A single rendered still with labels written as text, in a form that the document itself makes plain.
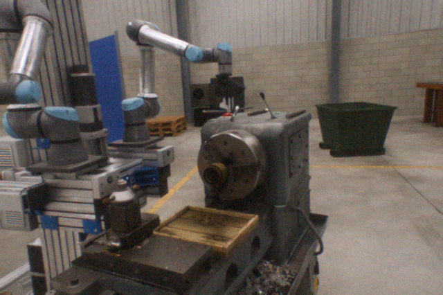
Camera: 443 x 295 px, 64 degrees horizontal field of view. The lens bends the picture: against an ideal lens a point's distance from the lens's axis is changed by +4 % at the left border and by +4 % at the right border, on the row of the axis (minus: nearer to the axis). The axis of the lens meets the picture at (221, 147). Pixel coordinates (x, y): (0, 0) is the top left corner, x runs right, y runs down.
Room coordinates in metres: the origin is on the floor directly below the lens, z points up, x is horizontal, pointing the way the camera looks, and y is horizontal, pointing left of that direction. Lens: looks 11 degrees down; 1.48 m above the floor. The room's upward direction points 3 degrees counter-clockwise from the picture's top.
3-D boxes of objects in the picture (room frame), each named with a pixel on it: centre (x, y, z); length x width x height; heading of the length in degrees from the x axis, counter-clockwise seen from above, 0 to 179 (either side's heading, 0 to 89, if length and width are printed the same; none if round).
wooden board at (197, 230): (1.30, 0.09, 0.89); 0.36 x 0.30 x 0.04; 62
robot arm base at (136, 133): (1.91, 0.48, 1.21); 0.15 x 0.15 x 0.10
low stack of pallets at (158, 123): (9.73, 1.51, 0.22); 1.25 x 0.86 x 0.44; 170
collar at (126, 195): (1.04, 0.32, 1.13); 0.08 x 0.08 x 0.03
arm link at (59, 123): (1.45, 0.66, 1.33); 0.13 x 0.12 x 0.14; 90
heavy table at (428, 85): (8.96, -5.49, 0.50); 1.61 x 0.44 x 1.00; 167
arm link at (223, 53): (1.84, -0.04, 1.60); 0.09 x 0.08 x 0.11; 68
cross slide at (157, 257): (1.00, 0.27, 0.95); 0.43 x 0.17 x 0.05; 62
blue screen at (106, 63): (7.81, 2.97, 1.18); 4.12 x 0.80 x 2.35; 39
